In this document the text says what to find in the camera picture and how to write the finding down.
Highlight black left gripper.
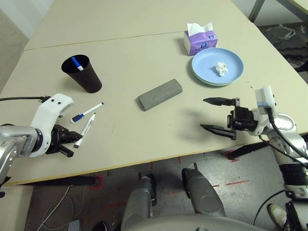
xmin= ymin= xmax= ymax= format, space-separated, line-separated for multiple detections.
xmin=45 ymin=125 xmax=84 ymax=158

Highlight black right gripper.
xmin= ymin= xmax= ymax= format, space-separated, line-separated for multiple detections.
xmin=200 ymin=97 xmax=257 ymax=141

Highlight white marker black cap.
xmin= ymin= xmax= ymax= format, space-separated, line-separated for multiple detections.
xmin=73 ymin=113 xmax=97 ymax=149

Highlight white marker blue cap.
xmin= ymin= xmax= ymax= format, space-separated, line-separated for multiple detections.
xmin=70 ymin=102 xmax=105 ymax=124

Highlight white tissue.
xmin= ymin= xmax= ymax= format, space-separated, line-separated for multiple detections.
xmin=215 ymin=62 xmax=229 ymax=77

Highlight blue plate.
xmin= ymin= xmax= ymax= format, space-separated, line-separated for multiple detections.
xmin=191 ymin=47 xmax=244 ymax=85

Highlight grey glasses case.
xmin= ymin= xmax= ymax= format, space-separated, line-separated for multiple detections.
xmin=138 ymin=78 xmax=183 ymax=112

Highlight black table leg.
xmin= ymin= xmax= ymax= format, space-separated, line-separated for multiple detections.
xmin=228 ymin=141 xmax=271 ymax=161
xmin=14 ymin=175 xmax=101 ymax=187

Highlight black tapered cup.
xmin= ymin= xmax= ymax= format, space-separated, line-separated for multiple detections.
xmin=61 ymin=54 xmax=103 ymax=94

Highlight purple tissue pack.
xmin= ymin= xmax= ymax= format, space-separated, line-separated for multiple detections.
xmin=183 ymin=22 xmax=218 ymax=56

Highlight grey floor box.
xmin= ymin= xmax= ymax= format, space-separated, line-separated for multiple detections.
xmin=68 ymin=219 xmax=84 ymax=231

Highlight blue capped marker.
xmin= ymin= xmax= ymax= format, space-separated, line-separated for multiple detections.
xmin=71 ymin=56 xmax=84 ymax=72

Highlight grey robot right leg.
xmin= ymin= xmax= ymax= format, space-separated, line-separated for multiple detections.
xmin=181 ymin=168 xmax=227 ymax=217

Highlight grey robot torso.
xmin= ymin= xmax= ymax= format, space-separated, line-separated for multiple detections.
xmin=141 ymin=214 xmax=256 ymax=231

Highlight worn white shoe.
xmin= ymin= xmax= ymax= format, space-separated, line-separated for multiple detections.
xmin=267 ymin=203 xmax=288 ymax=228

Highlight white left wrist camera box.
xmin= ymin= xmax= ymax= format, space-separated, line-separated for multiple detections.
xmin=30 ymin=93 xmax=75 ymax=158

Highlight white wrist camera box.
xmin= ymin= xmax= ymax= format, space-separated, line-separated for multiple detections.
xmin=255 ymin=84 xmax=276 ymax=115
xmin=30 ymin=93 xmax=75 ymax=158

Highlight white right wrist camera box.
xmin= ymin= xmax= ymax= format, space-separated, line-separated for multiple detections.
xmin=255 ymin=84 xmax=276 ymax=115

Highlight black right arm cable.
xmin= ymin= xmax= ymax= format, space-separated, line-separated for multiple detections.
xmin=266 ymin=107 xmax=308 ymax=167

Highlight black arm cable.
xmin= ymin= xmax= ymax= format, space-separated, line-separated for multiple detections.
xmin=266 ymin=107 xmax=308 ymax=167
xmin=0 ymin=96 xmax=52 ymax=103

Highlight white floor cable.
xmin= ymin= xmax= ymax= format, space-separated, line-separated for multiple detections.
xmin=36 ymin=185 xmax=85 ymax=231

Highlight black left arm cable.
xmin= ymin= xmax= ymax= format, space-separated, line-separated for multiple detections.
xmin=0 ymin=96 xmax=52 ymax=103

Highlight white glasses frame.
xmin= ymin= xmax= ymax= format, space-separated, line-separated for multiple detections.
xmin=264 ymin=24 xmax=296 ymax=41

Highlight side table black frame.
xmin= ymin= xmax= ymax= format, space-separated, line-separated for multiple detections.
xmin=247 ymin=0 xmax=308 ymax=22

